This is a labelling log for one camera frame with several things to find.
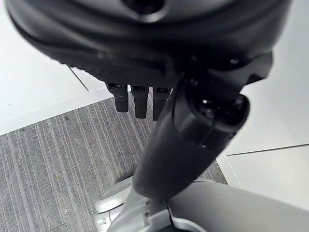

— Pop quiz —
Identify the white appliance panel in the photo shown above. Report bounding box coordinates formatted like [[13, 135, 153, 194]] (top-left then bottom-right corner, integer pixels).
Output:
[[216, 0, 309, 195]]

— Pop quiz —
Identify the white cabinet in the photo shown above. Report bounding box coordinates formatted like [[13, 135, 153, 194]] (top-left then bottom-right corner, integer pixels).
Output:
[[0, 0, 115, 136]]

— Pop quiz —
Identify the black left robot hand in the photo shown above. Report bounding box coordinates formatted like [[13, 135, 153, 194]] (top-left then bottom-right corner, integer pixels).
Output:
[[5, 0, 285, 200]]

